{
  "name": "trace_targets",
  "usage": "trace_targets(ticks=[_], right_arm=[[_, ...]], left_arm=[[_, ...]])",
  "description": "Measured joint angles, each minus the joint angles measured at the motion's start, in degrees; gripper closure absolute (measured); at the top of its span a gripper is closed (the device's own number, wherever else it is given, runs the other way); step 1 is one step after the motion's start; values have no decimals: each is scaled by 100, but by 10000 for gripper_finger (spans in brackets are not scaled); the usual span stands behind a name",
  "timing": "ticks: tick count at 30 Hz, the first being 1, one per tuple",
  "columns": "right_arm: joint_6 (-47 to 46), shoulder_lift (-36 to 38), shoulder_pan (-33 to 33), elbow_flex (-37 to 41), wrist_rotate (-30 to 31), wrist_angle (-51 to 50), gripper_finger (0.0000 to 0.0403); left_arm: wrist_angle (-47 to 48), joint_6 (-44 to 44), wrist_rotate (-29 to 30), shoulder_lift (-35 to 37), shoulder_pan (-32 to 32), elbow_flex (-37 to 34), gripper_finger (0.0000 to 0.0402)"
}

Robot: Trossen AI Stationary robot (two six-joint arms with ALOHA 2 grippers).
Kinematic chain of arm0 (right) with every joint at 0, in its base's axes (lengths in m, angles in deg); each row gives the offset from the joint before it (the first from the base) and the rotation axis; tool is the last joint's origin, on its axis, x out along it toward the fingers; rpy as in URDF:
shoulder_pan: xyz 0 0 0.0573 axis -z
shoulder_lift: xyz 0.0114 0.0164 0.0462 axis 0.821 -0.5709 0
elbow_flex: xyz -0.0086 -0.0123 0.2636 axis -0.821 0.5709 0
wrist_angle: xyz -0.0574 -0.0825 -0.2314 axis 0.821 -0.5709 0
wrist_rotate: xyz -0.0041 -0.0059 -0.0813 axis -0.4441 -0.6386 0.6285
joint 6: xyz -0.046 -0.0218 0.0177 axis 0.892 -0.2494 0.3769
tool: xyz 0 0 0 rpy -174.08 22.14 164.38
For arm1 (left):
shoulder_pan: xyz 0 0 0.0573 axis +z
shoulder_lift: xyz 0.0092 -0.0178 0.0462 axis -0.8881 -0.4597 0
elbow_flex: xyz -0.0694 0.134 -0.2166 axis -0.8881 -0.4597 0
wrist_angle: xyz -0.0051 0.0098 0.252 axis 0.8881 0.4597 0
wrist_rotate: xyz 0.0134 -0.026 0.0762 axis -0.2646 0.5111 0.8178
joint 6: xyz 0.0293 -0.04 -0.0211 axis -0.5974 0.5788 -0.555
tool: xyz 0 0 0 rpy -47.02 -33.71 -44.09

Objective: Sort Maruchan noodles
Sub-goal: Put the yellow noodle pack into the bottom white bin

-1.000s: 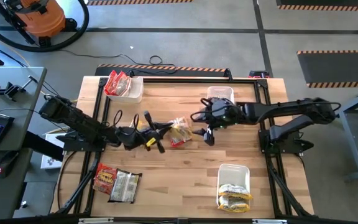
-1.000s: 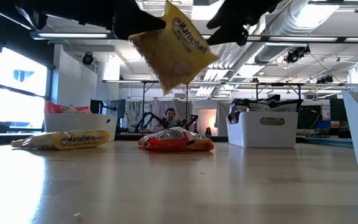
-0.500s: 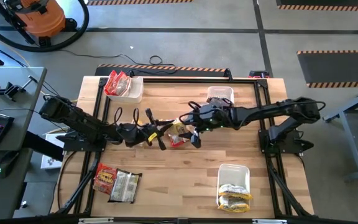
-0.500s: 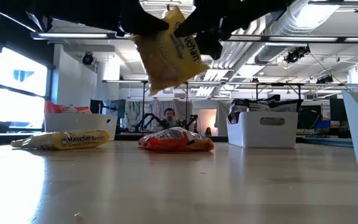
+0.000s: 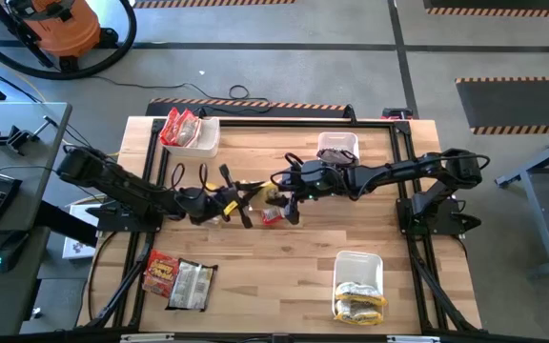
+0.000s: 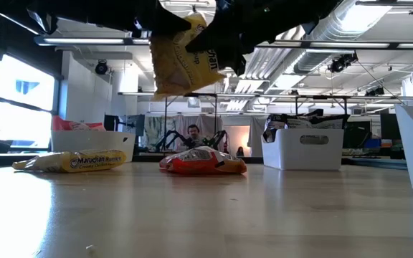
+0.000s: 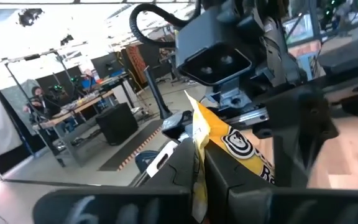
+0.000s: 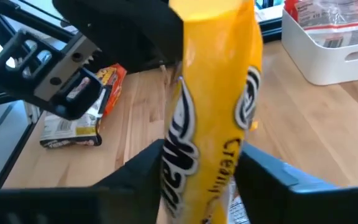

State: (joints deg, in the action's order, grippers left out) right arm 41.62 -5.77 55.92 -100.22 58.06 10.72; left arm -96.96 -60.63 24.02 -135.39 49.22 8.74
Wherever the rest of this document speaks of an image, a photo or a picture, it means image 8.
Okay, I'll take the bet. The white plastic bin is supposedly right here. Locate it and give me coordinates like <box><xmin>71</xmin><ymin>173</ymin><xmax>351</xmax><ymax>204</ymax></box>
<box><xmin>280</xmin><ymin>7</ymin><xmax>358</xmax><ymax>86</ymax></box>

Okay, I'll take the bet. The yellow Maruchan noodle pack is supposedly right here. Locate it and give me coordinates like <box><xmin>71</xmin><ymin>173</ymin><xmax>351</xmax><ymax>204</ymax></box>
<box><xmin>159</xmin><ymin>0</ymin><xmax>264</xmax><ymax>224</ymax></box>

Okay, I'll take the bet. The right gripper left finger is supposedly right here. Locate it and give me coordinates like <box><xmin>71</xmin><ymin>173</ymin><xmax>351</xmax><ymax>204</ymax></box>
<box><xmin>0</xmin><ymin>139</ymin><xmax>165</xmax><ymax>224</ymax></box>

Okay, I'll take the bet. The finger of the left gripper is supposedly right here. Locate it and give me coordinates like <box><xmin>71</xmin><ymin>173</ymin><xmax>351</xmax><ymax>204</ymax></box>
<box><xmin>53</xmin><ymin>0</ymin><xmax>183</xmax><ymax>74</ymax></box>

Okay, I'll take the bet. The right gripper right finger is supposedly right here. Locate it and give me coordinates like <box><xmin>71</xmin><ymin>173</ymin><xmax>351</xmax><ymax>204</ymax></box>
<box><xmin>235</xmin><ymin>141</ymin><xmax>358</xmax><ymax>224</ymax></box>

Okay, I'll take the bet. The black Maruchan noodle pack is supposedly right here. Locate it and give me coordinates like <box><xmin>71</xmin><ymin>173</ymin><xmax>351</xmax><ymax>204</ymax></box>
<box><xmin>39</xmin><ymin>86</ymin><xmax>112</xmax><ymax>149</ymax></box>

